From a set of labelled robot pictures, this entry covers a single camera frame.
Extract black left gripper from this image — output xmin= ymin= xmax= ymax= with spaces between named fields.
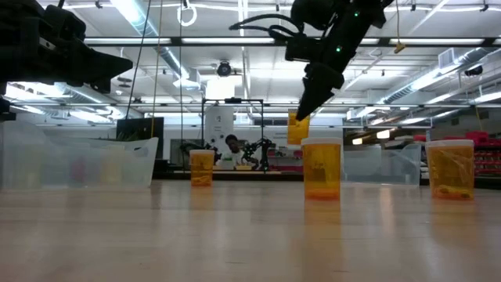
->
xmin=0 ymin=37 xmax=134 ymax=95

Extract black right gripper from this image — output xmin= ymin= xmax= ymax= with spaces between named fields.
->
xmin=296 ymin=15 xmax=377 ymax=121

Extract large amber medicine bottle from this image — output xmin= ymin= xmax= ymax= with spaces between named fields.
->
xmin=301 ymin=137 xmax=343 ymax=201
xmin=189 ymin=149 xmax=215 ymax=188
xmin=424 ymin=139 xmax=475 ymax=201

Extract clear plastic bin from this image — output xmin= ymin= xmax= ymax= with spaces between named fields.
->
xmin=0 ymin=120 xmax=160 ymax=190
xmin=343 ymin=142 xmax=424 ymax=186

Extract black overhead light beam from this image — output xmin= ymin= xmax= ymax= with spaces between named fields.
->
xmin=84 ymin=37 xmax=501 ymax=48

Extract round black ceiling fixture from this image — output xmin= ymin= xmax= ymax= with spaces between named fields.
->
xmin=216 ymin=60 xmax=232 ymax=78

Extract person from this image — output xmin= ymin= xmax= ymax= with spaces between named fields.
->
xmin=225 ymin=134 xmax=246 ymax=165

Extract white panel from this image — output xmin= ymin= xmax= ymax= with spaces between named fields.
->
xmin=204 ymin=106 xmax=235 ymax=157

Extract red storage shelf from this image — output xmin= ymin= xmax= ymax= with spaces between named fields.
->
xmin=413 ymin=131 xmax=501 ymax=177

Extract black hanging cable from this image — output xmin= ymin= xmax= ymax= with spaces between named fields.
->
xmin=124 ymin=0 xmax=153 ymax=120

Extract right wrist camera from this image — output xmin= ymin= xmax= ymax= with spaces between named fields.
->
xmin=284 ymin=33 xmax=315 ymax=62

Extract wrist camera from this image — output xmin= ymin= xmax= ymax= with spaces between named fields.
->
xmin=42 ymin=4 xmax=88 ymax=41
xmin=284 ymin=33 xmax=315 ymax=62

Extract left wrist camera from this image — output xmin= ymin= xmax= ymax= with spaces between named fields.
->
xmin=42 ymin=4 xmax=88 ymax=41

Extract silver ceiling air duct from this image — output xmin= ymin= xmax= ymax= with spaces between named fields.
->
xmin=111 ymin=0 xmax=193 ymax=85

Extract thin dark hanging cable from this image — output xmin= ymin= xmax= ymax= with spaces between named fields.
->
xmin=178 ymin=0 xmax=185 ymax=138

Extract white cable loop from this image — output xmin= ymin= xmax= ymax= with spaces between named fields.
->
xmin=176 ymin=0 xmax=198 ymax=28

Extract yellow cable with hook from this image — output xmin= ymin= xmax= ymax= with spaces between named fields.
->
xmin=394 ymin=0 xmax=407 ymax=55

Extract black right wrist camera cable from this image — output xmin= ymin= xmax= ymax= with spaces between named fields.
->
xmin=229 ymin=13 xmax=305 ymax=42

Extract black metal frame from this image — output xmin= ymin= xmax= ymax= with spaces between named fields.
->
xmin=200 ymin=97 xmax=265 ymax=173

